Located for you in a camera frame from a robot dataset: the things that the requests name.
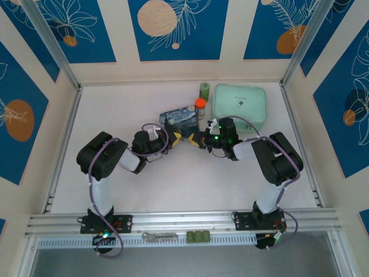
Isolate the starry night print box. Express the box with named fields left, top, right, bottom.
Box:
left=159, top=104, right=200, bottom=139

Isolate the orange-lidded jar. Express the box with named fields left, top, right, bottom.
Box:
left=194, top=98, right=207, bottom=121

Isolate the mint green zipper pouch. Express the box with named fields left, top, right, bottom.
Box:
left=212, top=83, right=268, bottom=134

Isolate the green cylindrical container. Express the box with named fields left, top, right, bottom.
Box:
left=199, top=81, right=211, bottom=100

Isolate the green terminal block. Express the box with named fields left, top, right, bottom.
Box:
left=186, top=230, right=212, bottom=244

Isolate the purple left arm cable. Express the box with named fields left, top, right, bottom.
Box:
left=87, top=122, right=171, bottom=260

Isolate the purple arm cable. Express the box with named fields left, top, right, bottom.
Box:
left=87, top=122, right=171, bottom=260
left=229, top=115, right=299, bottom=252

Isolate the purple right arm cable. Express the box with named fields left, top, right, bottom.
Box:
left=229, top=115, right=299, bottom=252

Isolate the aluminium side rail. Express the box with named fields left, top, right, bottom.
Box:
left=278, top=81, right=326, bottom=209
left=41, top=85, right=84, bottom=215

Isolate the long aluminium base rail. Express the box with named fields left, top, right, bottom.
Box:
left=24, top=208, right=342, bottom=239

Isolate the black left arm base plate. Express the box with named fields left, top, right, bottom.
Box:
left=79, top=212, right=134, bottom=235

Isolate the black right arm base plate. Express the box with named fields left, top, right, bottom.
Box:
left=234, top=209, right=288, bottom=232

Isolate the flat silver metal bracket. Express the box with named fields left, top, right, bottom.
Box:
left=141, top=231, right=179, bottom=242

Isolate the white slotted cable duct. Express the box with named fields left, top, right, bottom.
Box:
left=36, top=233, right=258, bottom=250

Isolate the aluminium frame post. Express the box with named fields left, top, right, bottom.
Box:
left=20, top=0, right=82, bottom=91
left=280, top=0, right=338, bottom=88

